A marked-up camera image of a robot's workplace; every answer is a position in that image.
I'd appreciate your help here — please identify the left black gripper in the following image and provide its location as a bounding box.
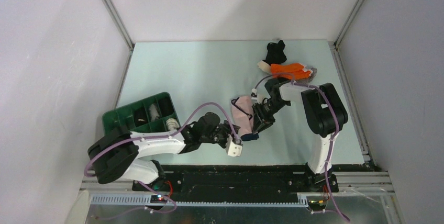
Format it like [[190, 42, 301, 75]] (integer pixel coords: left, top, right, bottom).
[[200, 120, 241, 149]]

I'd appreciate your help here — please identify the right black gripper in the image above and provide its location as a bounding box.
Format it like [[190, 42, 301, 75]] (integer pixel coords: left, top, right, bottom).
[[251, 99, 288, 134]]

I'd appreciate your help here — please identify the light pink underwear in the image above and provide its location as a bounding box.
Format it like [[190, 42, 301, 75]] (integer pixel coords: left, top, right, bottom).
[[230, 96, 259, 141]]

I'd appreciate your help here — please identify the white pink-trimmed underwear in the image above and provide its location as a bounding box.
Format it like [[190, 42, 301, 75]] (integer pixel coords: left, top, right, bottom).
[[165, 118, 181, 131]]

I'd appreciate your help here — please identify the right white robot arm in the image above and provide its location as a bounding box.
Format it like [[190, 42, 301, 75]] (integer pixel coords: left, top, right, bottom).
[[252, 79, 348, 192]]

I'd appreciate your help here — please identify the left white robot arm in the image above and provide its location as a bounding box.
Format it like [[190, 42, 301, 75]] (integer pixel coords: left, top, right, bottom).
[[86, 113, 243, 191]]

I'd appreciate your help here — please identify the cream underwear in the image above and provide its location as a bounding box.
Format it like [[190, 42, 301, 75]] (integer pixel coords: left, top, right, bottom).
[[257, 60, 271, 74]]

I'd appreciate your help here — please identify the grey mesh underwear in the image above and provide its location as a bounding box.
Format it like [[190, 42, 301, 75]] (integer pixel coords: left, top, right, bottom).
[[299, 68, 317, 84]]

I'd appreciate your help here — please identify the orange underwear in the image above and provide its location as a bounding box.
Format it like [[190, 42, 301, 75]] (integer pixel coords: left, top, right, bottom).
[[270, 63, 313, 80]]

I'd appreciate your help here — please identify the rolled white underwear in tray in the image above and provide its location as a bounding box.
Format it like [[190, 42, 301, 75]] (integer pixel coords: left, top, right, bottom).
[[148, 103, 161, 122]]

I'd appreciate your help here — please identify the green divided storage tray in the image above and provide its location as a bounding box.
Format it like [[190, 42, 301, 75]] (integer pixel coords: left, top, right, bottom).
[[102, 92, 178, 135]]

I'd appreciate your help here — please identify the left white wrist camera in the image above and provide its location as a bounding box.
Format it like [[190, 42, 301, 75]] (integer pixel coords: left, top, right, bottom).
[[225, 135, 243, 157]]

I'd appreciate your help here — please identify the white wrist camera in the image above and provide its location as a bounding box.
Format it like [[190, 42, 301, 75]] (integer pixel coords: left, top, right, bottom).
[[250, 88, 261, 103], [225, 135, 243, 157]]

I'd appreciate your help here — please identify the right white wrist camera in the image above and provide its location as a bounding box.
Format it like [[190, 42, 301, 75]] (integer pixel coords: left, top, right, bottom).
[[250, 88, 261, 103]]

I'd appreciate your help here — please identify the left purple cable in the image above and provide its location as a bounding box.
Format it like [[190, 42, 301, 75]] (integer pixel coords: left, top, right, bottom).
[[83, 102, 242, 214]]

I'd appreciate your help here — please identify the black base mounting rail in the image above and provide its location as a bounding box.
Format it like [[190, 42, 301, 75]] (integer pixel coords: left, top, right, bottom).
[[149, 165, 339, 203]]

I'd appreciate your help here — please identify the right aluminium frame post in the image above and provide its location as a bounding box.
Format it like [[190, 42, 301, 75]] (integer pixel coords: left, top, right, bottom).
[[334, 0, 366, 50]]

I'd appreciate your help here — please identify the aluminium frame post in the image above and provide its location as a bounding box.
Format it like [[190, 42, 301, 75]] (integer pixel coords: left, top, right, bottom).
[[86, 0, 135, 52], [334, 0, 366, 50]]

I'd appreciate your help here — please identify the left aluminium frame post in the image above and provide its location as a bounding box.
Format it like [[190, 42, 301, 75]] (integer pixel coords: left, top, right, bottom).
[[86, 0, 135, 52]]

